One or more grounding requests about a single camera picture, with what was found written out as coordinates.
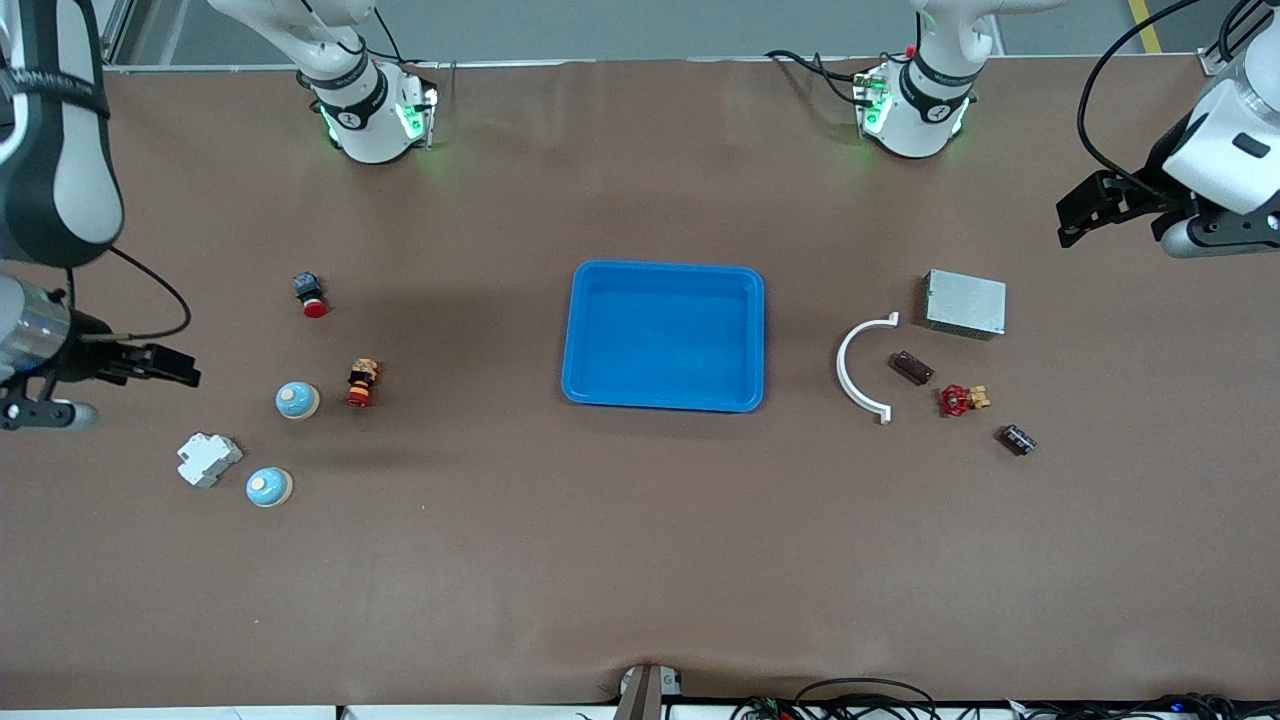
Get black base cables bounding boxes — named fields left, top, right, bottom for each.
left=765, top=48, right=871, bottom=106

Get red handled brass valve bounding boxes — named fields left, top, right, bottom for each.
left=938, top=383, right=992, bottom=418

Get white curved pipe clamp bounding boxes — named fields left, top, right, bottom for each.
left=835, top=312, right=900, bottom=426

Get blue plastic tray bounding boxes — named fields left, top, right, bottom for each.
left=560, top=260, right=767, bottom=414

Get grey metal box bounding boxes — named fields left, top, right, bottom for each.
left=922, top=268, right=1008, bottom=342

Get tangled cable bundle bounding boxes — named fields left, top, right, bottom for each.
left=1015, top=693, right=1280, bottom=720

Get black cable loop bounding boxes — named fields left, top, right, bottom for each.
left=793, top=678, right=941, bottom=720

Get aluminium frame profile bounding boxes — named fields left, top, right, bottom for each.
left=1200, top=0, right=1263, bottom=77
left=100, top=0, right=136, bottom=66

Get white circuit breaker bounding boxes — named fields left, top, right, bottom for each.
left=177, top=432, right=244, bottom=489

